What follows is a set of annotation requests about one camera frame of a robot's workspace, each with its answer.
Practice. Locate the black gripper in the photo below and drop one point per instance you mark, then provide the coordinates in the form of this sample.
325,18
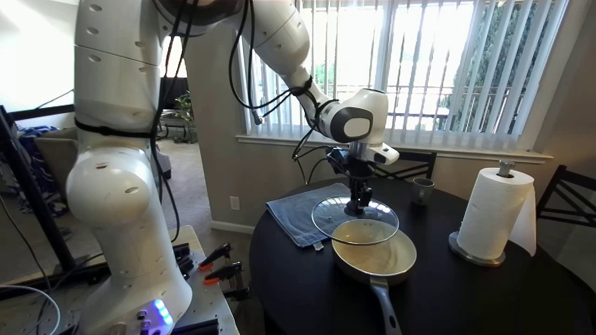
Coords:
361,193

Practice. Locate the glass pot lid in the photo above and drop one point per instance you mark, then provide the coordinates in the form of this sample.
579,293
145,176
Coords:
368,226

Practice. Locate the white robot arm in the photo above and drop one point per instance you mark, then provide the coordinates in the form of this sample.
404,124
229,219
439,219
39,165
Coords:
115,184

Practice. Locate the blue grey towel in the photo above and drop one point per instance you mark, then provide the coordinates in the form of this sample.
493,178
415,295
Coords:
294,215

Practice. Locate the grey mug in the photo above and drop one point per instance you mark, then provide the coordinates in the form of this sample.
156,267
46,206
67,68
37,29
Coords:
422,191

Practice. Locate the black chair by window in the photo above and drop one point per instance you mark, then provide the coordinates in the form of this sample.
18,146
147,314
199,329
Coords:
411,167

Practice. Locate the round black table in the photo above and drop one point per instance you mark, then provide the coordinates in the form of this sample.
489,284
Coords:
305,293

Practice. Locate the white paper towel roll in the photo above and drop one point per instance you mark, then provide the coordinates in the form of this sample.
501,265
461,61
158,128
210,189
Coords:
502,210

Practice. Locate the white vertical blinds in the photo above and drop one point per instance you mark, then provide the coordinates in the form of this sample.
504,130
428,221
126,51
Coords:
458,74

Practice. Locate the white robot mounting table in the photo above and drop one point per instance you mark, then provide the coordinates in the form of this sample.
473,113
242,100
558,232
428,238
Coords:
70,310

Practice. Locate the black chair far side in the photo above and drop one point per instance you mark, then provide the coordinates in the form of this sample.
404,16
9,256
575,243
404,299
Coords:
566,198

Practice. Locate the cream frying pan grey handle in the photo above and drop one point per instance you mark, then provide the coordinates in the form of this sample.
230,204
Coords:
379,267

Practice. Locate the orange handled clamp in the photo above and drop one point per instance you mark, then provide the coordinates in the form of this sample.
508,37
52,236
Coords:
225,273
221,252

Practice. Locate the black camera tripod stand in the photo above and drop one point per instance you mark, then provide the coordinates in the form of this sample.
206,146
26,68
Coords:
70,269

